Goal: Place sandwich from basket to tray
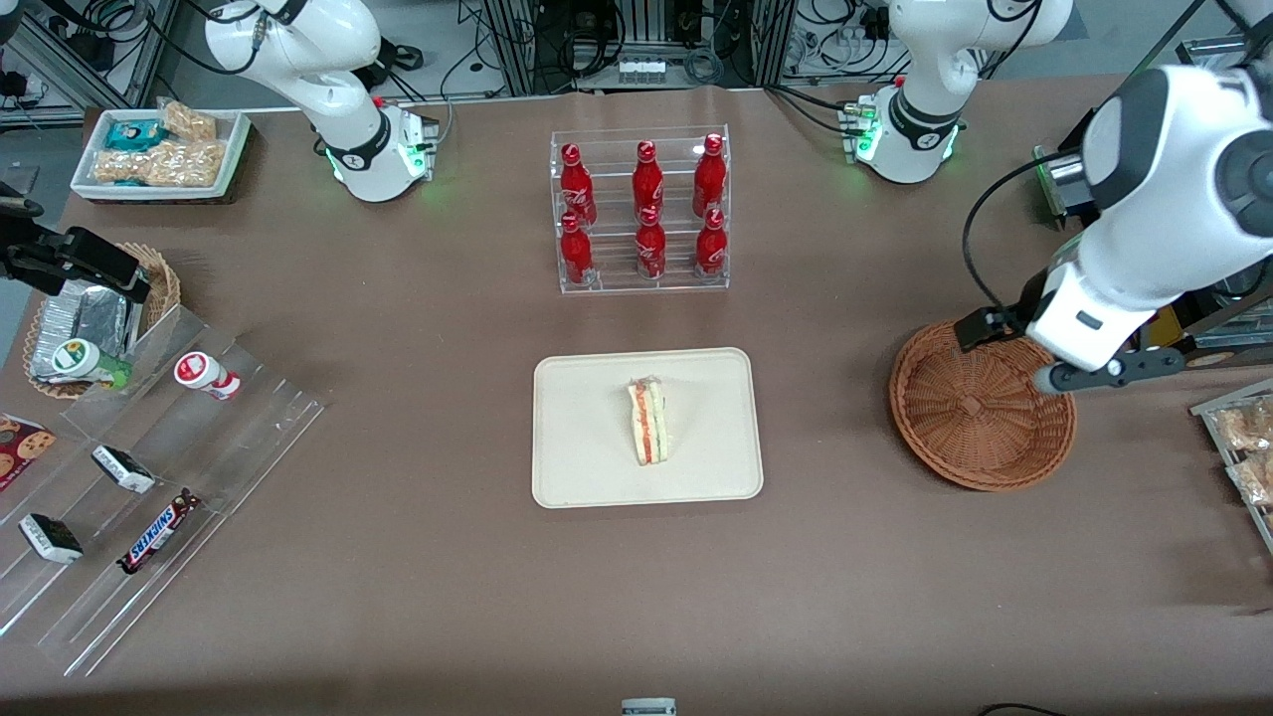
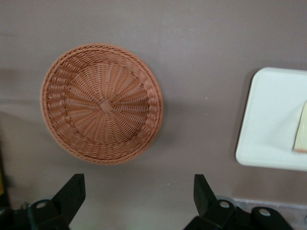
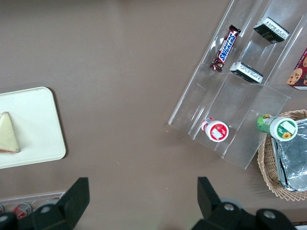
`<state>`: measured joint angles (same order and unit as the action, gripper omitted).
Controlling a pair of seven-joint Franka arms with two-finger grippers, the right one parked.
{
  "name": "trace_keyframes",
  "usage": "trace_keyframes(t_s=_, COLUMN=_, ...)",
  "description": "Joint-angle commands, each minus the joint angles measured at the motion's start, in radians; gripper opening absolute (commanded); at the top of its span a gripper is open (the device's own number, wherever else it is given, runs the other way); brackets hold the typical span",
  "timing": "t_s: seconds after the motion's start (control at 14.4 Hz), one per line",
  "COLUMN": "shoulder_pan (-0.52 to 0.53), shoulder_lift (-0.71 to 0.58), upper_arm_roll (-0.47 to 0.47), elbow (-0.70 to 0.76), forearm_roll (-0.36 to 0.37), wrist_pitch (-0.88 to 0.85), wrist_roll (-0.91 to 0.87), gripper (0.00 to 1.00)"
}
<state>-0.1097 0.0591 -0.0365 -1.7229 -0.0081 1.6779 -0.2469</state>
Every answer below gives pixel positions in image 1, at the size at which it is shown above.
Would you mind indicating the small white grey box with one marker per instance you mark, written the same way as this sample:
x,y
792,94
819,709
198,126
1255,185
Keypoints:
x,y
648,708

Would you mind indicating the white rectangular snack container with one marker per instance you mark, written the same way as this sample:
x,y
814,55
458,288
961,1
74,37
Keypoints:
x,y
237,149

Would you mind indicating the teal snack packet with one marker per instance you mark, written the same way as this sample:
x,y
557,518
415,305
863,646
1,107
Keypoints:
x,y
134,134

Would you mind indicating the light tan wicker basket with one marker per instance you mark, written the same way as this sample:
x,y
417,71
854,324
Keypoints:
x,y
164,283

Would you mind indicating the green capped yogurt bottle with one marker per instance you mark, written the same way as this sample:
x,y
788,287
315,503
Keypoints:
x,y
78,360

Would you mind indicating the clear pack of brown snacks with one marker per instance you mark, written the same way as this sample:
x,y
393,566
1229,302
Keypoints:
x,y
1255,479
1248,426

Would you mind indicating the silver foil package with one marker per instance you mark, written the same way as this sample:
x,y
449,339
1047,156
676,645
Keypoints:
x,y
94,318

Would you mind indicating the brown table covering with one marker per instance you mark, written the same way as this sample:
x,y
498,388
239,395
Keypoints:
x,y
398,298

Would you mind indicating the clear acrylic snack tray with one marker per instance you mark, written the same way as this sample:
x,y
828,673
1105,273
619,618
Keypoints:
x,y
1208,418

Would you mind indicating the Snickers chocolate bar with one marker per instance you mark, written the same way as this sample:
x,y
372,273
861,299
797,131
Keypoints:
x,y
157,534

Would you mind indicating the cream rectangular serving tray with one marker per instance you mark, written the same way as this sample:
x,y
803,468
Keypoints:
x,y
587,438

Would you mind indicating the clear acrylic stepped display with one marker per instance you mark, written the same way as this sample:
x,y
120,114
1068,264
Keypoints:
x,y
249,447

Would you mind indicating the white power strip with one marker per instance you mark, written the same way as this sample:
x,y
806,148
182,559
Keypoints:
x,y
641,70

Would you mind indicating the red chocolate chip cookie box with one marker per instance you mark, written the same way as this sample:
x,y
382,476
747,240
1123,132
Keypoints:
x,y
20,447

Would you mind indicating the small black white snack box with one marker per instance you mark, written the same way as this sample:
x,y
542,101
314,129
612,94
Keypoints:
x,y
50,539
124,469

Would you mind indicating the round dark brown wicker basket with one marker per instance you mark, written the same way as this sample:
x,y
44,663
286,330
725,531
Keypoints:
x,y
975,418

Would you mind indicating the red cola bottle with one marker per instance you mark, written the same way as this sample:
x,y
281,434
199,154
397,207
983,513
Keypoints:
x,y
711,249
647,184
650,249
577,189
709,179
576,254

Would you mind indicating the clear acrylic bottle rack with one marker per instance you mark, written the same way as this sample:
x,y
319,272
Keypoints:
x,y
617,279

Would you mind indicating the red capped yogurt bottle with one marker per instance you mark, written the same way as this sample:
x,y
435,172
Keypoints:
x,y
199,371

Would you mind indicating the triangular sandwich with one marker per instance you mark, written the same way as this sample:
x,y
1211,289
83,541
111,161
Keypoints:
x,y
651,423

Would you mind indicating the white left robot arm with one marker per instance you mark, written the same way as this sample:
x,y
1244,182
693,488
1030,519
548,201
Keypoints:
x,y
1174,179

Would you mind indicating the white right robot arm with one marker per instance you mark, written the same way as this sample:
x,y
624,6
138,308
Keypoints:
x,y
338,89

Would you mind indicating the clear bag of rice crackers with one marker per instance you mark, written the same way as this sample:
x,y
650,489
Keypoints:
x,y
189,164
119,167
189,121

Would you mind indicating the aluminium frame equipment rack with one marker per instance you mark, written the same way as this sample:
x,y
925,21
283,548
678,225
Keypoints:
x,y
567,40

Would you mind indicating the black sandwich grill appliance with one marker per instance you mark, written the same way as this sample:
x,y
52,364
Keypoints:
x,y
1064,184

